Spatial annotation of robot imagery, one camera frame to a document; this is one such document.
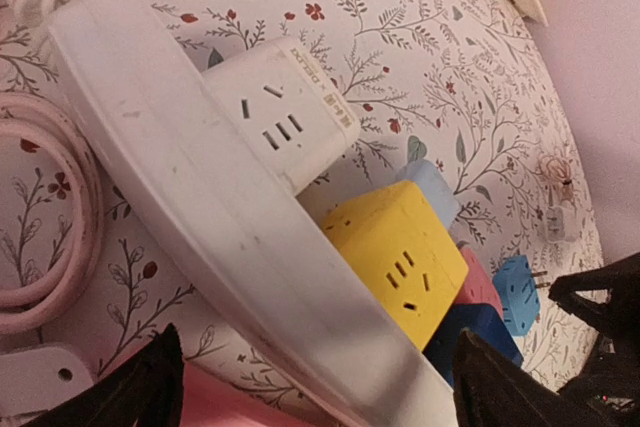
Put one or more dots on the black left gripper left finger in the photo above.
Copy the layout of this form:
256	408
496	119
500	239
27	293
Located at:
146	390

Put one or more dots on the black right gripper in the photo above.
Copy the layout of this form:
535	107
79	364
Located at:
607	299

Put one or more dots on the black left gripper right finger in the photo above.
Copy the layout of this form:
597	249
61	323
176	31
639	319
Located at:
490	390

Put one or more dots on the pink triangular power strip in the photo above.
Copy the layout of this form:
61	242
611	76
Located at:
211	402

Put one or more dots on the dark blue cube socket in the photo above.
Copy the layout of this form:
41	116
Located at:
481	319

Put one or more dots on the pink socket adapter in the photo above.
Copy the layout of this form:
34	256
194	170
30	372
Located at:
478	287

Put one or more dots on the light blue socket adapter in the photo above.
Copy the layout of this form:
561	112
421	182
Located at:
517	286

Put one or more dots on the small white usb charger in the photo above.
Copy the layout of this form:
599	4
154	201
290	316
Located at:
559	218

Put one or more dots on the large white power adapter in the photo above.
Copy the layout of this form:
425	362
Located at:
39	378

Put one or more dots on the yellow cube socket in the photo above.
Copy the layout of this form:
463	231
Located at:
394	241

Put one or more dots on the pale blue cube socket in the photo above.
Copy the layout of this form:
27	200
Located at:
434	188

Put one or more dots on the long white power strip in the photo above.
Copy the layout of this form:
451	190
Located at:
229	224

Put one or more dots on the white cube socket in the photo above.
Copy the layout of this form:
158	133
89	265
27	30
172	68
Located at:
287	107

